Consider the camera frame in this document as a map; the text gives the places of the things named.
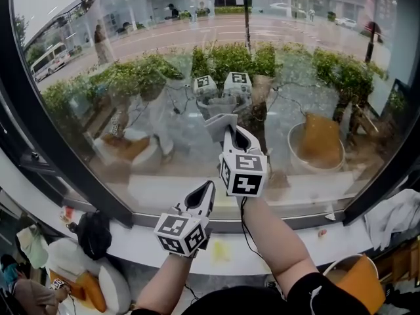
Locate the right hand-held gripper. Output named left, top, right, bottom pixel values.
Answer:
left=219, top=126, right=268, bottom=197

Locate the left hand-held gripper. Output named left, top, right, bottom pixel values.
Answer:
left=153, top=181, right=217, bottom=258

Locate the grey cloth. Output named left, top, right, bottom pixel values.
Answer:
left=203, top=112, right=239, bottom=144

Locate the person's left forearm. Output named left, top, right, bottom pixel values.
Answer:
left=134, top=253, right=193, bottom=311

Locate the person's right forearm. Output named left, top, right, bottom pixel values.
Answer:
left=238, top=195, right=319, bottom=300

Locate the small yellow object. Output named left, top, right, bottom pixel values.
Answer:
left=211, top=240, right=232, bottom=263

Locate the white window ledge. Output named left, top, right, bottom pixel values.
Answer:
left=0, top=149, right=375, bottom=277

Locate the green hedge row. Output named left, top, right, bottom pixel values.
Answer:
left=41, top=43, right=390, bottom=127

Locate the person's black shirt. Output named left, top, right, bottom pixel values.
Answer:
left=131, top=272, right=371, bottom=315

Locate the black bag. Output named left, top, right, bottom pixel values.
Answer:
left=70, top=210, right=112, bottom=261

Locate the round white chair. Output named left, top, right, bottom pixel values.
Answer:
left=45, top=238, right=132, bottom=315
left=323, top=254, right=381, bottom=315

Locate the street tree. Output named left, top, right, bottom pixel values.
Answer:
left=49, top=0, right=116, bottom=66

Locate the white crumpled garment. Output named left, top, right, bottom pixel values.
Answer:
left=364, top=188, right=420, bottom=251

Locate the pale green fabric item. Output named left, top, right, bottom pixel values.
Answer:
left=16, top=224, right=49, bottom=268

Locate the white van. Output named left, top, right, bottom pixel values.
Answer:
left=30, top=41, right=72, bottom=83

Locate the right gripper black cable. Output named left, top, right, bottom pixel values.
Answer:
left=240, top=197, right=280, bottom=285

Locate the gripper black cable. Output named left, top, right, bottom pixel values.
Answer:
left=240, top=197, right=280, bottom=285
left=183, top=283, right=201, bottom=301

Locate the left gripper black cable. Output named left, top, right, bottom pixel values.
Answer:
left=183, top=283, right=201, bottom=301

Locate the black street lamp post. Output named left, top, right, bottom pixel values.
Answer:
left=241, top=0, right=253, bottom=53

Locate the black window frame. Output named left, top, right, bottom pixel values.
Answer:
left=0, top=0, right=420, bottom=229

